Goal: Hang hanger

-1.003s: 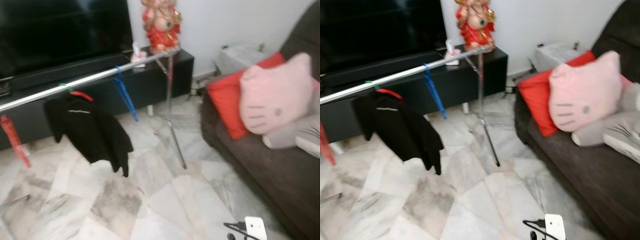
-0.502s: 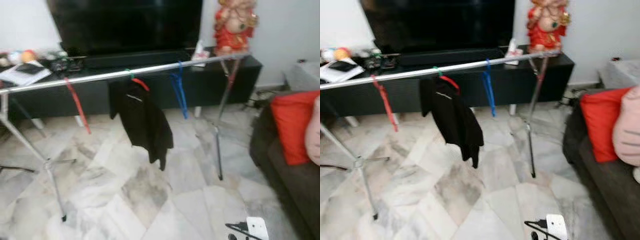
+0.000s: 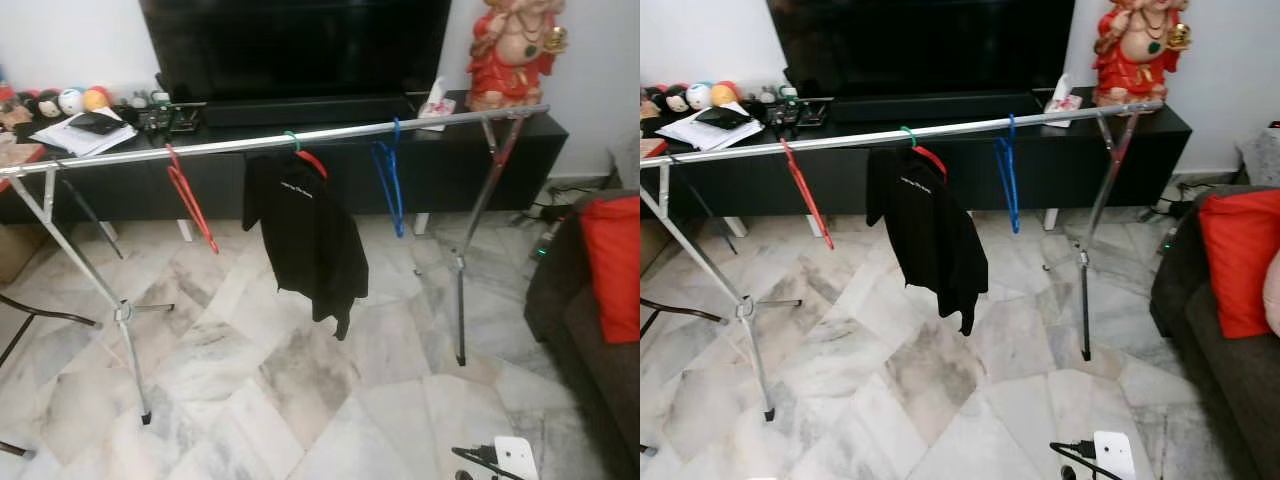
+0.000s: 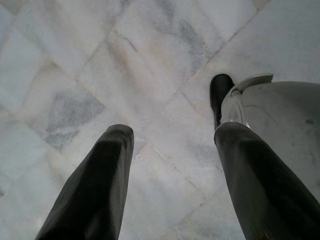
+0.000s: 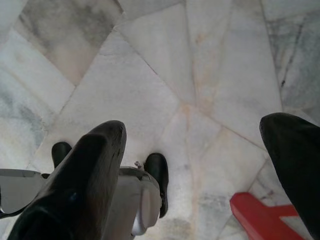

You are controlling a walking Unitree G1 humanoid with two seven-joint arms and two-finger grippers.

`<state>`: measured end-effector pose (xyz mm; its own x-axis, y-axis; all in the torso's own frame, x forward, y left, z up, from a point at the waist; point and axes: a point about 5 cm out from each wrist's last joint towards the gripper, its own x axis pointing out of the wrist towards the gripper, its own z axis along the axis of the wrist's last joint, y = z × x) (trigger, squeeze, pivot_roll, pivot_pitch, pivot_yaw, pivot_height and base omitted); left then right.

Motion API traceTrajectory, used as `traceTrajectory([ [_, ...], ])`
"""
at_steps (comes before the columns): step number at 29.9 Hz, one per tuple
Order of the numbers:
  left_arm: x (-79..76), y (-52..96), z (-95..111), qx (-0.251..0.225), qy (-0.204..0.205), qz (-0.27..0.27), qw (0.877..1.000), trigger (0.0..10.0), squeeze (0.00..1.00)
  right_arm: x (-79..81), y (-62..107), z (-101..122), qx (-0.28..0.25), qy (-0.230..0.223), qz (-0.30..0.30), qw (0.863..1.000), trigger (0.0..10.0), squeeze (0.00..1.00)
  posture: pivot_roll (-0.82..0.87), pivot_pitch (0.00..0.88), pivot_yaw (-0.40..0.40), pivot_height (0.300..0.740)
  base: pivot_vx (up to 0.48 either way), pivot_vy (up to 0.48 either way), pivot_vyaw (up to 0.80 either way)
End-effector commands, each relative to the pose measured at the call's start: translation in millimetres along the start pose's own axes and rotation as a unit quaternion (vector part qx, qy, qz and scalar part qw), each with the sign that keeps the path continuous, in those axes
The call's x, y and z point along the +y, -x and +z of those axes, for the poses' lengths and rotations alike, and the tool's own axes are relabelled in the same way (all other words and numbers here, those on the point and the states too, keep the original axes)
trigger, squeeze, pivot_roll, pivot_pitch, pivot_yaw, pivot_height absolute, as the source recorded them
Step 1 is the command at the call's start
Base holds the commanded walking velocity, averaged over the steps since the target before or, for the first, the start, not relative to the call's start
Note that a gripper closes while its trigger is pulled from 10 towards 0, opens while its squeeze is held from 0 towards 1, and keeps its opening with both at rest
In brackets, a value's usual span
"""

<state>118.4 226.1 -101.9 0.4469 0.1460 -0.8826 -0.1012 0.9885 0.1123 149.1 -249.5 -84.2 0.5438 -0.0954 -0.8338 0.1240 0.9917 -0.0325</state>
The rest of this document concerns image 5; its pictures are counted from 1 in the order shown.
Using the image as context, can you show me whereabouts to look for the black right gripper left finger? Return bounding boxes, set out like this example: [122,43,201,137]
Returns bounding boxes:
[9,119,127,240]

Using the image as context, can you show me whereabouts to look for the red plastic hanger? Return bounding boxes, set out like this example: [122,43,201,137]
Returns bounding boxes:
[229,191,305,240]

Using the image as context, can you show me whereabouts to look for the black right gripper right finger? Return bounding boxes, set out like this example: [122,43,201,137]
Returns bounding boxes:
[259,112,320,240]

